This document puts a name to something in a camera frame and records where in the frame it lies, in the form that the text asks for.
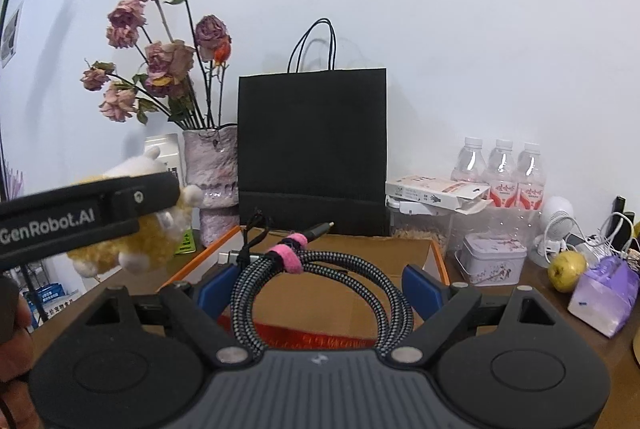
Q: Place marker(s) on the clear container white lid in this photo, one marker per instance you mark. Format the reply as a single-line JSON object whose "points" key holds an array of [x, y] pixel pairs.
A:
{"points": [[420, 224]]}

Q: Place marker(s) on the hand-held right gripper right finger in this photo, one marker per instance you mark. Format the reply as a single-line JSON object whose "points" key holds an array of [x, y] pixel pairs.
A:
{"points": [[422, 291]]}

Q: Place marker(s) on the clear plastic water bottle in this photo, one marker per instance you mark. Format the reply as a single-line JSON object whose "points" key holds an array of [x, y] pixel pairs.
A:
{"points": [[502, 169], [469, 161], [531, 174]]}

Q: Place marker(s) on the black paper bag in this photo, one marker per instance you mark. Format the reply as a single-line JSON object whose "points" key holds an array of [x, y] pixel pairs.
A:
{"points": [[310, 134]]}

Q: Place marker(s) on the wall poster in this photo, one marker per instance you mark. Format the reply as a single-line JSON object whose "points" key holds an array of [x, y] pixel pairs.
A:
{"points": [[10, 34]]}

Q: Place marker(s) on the white flat cardboard box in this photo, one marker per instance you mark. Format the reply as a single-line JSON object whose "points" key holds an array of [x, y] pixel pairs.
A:
{"points": [[425, 189]]}

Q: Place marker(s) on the red ribbon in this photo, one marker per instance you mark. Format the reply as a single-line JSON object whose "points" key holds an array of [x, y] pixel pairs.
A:
{"points": [[310, 338]]}

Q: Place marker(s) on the yellow green apple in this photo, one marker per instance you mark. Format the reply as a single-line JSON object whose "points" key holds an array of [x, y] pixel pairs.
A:
{"points": [[567, 271]]}

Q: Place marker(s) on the floral print tin box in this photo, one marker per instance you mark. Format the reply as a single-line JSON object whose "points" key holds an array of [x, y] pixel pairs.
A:
{"points": [[492, 259]]}

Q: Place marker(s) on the black upright device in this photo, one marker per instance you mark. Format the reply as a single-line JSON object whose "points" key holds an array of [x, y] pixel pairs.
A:
{"points": [[620, 209]]}

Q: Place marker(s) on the yellow white plush toy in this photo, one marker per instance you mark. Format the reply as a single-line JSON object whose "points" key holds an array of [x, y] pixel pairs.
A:
{"points": [[140, 244]]}

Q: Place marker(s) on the white milk carton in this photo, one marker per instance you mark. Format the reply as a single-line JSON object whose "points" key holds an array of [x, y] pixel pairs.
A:
{"points": [[165, 149]]}

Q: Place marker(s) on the white mini fan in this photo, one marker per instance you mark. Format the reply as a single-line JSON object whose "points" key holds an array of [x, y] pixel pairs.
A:
{"points": [[555, 214]]}

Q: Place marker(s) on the purple tissue pack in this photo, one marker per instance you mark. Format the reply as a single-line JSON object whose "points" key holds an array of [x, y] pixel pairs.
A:
{"points": [[600, 299]]}

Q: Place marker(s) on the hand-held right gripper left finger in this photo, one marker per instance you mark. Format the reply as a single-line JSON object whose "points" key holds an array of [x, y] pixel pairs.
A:
{"points": [[215, 289]]}

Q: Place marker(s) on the person's left hand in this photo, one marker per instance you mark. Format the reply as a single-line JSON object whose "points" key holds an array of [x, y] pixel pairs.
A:
{"points": [[15, 359]]}

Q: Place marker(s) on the brown cardboard box orange edges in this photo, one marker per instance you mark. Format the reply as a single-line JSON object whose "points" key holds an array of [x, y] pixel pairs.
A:
{"points": [[325, 279]]}

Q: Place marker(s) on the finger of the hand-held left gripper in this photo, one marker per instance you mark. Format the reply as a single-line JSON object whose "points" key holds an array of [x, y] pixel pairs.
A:
{"points": [[150, 194]]}

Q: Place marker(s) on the dried pink rose bouquet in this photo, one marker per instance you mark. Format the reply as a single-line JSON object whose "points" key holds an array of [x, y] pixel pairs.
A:
{"points": [[167, 61]]}

